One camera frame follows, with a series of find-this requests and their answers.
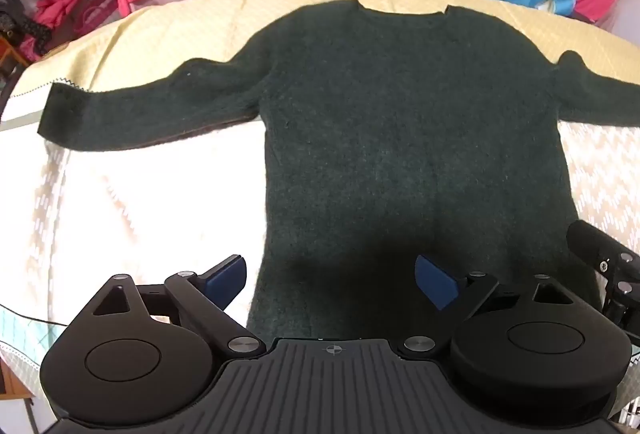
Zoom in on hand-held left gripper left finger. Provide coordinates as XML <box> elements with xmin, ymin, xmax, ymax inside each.
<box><xmin>91</xmin><ymin>254</ymin><xmax>267</xmax><ymax>360</ymax></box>

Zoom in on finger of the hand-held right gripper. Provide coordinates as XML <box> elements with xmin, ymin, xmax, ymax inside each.
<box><xmin>566</xmin><ymin>220</ymin><xmax>640</xmax><ymax>331</ymax></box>

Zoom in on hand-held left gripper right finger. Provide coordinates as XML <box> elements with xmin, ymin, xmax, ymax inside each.
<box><xmin>398</xmin><ymin>255</ymin><xmax>577</xmax><ymax>359</ymax></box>

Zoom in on dark green knit sweater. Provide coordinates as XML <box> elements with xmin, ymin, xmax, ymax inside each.
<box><xmin>37</xmin><ymin>0</ymin><xmax>640</xmax><ymax>346</ymax></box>

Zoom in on red bag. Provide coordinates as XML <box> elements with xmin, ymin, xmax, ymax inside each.
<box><xmin>32</xmin><ymin>0</ymin><xmax>90</xmax><ymax>39</ymax></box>

